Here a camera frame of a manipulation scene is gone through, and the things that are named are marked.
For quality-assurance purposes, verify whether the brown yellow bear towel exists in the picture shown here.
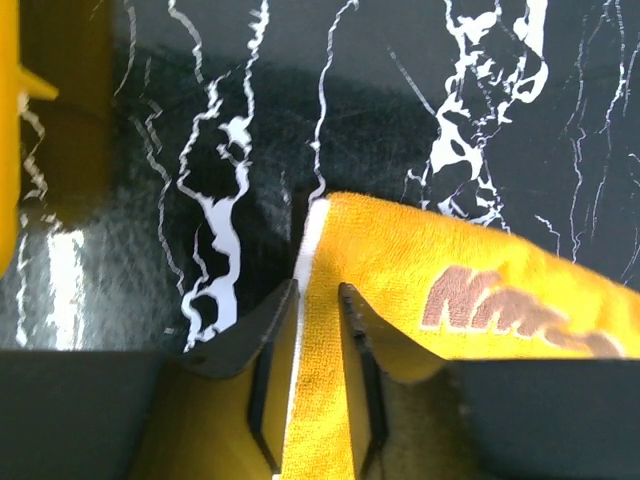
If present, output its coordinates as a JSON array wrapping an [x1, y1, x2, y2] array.
[[270, 193, 639, 479]]

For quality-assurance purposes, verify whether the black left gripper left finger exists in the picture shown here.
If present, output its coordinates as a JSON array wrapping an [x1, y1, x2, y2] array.
[[1, 280, 299, 479]]

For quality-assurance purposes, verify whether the yellow plastic bin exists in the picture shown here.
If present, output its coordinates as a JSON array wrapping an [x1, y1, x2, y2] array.
[[0, 0, 58, 271]]

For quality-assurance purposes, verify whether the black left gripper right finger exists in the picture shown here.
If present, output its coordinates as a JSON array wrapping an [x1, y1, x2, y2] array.
[[338, 283, 639, 479]]

